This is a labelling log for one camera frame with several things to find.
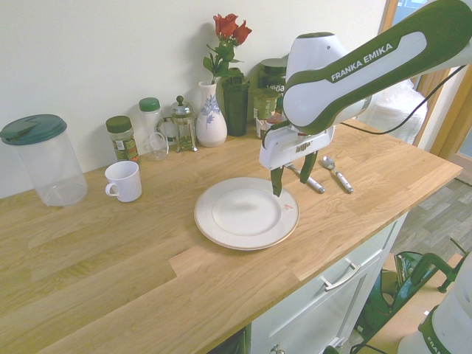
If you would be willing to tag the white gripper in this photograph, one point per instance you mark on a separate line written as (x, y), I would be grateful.
(287, 147)

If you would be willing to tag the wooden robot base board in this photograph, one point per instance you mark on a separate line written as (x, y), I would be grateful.
(413, 317)

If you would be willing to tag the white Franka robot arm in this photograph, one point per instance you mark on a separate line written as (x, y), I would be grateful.
(368, 62)

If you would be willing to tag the white plate with gold rim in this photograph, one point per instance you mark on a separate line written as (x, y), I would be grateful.
(239, 221)

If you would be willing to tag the red and white yogurt cup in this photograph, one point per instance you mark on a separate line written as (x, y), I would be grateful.
(263, 127)

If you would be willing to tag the green oatmeal cup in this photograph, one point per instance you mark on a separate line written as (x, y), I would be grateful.
(265, 103)

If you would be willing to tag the black shaker bottle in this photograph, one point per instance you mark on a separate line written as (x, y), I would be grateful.
(236, 107)

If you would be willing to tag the white vase with blue flowers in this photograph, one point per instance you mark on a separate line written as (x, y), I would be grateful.
(210, 125)

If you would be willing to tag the black protein powder tub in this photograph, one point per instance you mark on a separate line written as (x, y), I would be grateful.
(273, 73)

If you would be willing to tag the glass french press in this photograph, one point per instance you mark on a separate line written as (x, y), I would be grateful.
(182, 129)

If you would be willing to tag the small clear measuring cup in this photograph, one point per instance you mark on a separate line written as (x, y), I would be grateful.
(158, 147)

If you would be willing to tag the clear bottle with green lid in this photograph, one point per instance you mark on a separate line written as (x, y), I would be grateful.
(150, 114)

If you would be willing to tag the dark green clamp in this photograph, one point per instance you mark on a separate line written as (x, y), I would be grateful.
(424, 263)

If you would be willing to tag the red roses bunch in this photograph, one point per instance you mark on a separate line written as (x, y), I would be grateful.
(228, 29)

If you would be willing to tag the white ceramic mug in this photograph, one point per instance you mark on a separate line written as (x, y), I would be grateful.
(125, 182)

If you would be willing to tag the spice jar with dark lid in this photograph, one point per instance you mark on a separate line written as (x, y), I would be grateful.
(121, 140)

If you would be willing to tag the silver cabinet knob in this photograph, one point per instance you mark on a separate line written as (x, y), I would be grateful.
(276, 349)

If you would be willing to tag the clear pitcher with teal lid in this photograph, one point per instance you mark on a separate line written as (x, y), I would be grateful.
(48, 166)

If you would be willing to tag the wooden door frame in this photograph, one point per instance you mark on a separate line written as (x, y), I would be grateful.
(448, 121)

